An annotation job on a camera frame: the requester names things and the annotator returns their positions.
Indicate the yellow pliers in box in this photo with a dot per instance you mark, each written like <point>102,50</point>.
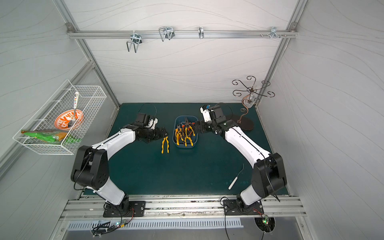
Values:
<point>189,131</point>

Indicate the blue plastic storage box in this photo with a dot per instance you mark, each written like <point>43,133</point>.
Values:
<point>181,121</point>

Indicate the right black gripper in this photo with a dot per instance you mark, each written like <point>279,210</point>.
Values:
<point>202,127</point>

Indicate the white wire wall basket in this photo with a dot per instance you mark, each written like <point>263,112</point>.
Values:
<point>91,99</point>

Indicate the aluminium cross rail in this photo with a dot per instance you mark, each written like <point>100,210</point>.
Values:
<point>179,34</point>

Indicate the small metal hook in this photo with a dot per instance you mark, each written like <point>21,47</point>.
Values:
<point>201,32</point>

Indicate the yellow black pliers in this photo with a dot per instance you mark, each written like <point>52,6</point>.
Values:
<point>179,135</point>
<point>165,145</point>

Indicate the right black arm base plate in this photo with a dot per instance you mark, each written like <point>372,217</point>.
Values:
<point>237,208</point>

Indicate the white handled small tool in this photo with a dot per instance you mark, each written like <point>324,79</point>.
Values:
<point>236,178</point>

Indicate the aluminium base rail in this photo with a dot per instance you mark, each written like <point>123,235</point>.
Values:
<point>181,206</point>

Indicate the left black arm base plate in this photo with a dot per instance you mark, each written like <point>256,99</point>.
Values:
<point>125,209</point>

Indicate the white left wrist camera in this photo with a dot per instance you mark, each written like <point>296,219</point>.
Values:
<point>152,123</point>

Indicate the white handled spoon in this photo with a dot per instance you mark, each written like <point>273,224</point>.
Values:
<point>73,119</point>

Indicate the brown metal jewelry stand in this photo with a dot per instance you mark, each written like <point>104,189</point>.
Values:
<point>251,98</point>

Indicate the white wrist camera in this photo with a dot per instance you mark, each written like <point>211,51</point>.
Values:
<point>206,113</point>
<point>152,123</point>

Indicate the double prong metal hook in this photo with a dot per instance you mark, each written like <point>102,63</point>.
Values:
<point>133,44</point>

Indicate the right metal bracket hook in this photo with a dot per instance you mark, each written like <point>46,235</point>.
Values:
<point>273,34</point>

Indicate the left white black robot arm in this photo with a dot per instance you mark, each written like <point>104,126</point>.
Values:
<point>91,165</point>

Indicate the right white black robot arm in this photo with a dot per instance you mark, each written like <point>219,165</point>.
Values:
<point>268,174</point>

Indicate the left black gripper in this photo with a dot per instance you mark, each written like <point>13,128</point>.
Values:
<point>157,133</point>

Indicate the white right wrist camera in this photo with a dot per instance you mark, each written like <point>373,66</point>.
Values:
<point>206,113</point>

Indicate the white vented cable duct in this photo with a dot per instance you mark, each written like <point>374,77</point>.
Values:
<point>159,224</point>

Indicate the loop metal hook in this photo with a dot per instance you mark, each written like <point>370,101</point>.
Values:
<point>166,33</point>

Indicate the green snack packet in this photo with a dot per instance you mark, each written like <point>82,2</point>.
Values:
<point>51,137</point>

